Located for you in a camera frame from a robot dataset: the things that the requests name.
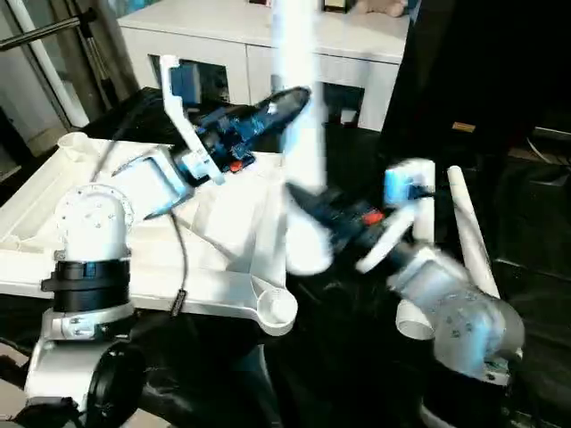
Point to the grey curtain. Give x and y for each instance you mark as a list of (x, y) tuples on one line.
[(107, 53)]

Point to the white plastic table leg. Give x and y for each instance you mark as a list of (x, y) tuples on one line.
[(308, 169), (473, 232), (421, 218)]

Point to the grey metal pole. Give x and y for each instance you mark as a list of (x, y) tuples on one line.
[(45, 31)]

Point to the white plastic table top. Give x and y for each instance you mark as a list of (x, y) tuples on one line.
[(223, 223)]

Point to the small yellow label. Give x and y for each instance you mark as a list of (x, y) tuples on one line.
[(463, 127)]

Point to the black plastic mat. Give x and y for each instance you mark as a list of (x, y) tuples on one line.
[(535, 223)]

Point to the white cabinet with glass doors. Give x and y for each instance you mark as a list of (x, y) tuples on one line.
[(223, 27)]

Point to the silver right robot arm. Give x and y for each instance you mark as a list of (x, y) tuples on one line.
[(455, 308)]

